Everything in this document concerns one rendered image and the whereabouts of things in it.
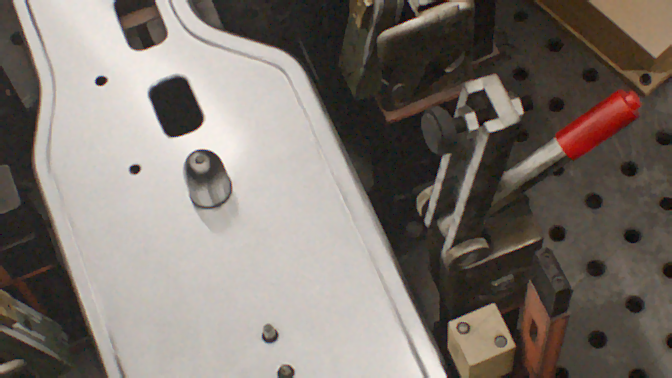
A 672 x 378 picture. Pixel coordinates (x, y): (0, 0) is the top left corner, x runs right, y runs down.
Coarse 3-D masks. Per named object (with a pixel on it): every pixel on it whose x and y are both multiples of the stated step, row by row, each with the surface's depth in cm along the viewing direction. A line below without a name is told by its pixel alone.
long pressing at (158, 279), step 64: (64, 0) 108; (64, 64) 105; (128, 64) 105; (192, 64) 104; (256, 64) 104; (64, 128) 103; (128, 128) 102; (256, 128) 101; (320, 128) 101; (64, 192) 100; (128, 192) 100; (256, 192) 99; (320, 192) 99; (64, 256) 98; (128, 256) 98; (192, 256) 97; (256, 256) 97; (320, 256) 97; (384, 256) 96; (128, 320) 95; (192, 320) 95; (256, 320) 95; (320, 320) 94; (384, 320) 94
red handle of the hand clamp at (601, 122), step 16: (608, 96) 85; (624, 96) 84; (592, 112) 85; (608, 112) 84; (624, 112) 83; (576, 128) 85; (592, 128) 84; (608, 128) 84; (560, 144) 85; (576, 144) 85; (592, 144) 85; (528, 160) 87; (544, 160) 86; (560, 160) 86; (512, 176) 87; (528, 176) 87; (544, 176) 87; (496, 192) 88; (512, 192) 87; (496, 208) 88; (448, 224) 89
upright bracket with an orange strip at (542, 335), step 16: (544, 256) 74; (544, 272) 74; (560, 272) 74; (528, 288) 79; (544, 288) 75; (560, 288) 73; (528, 304) 81; (544, 304) 77; (560, 304) 75; (528, 320) 83; (544, 320) 78; (560, 320) 78; (528, 336) 85; (544, 336) 80; (560, 336) 80; (528, 352) 86; (544, 352) 82; (560, 352) 83; (528, 368) 88; (544, 368) 85
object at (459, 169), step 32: (480, 96) 78; (512, 96) 78; (448, 128) 76; (480, 128) 79; (512, 128) 76; (448, 160) 84; (480, 160) 78; (448, 192) 88; (480, 192) 82; (480, 224) 87
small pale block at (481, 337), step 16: (464, 320) 87; (480, 320) 87; (496, 320) 87; (448, 336) 89; (464, 336) 86; (480, 336) 86; (496, 336) 86; (448, 352) 92; (464, 352) 86; (480, 352) 86; (496, 352) 86; (512, 352) 87; (464, 368) 88; (480, 368) 87; (496, 368) 88; (512, 368) 90
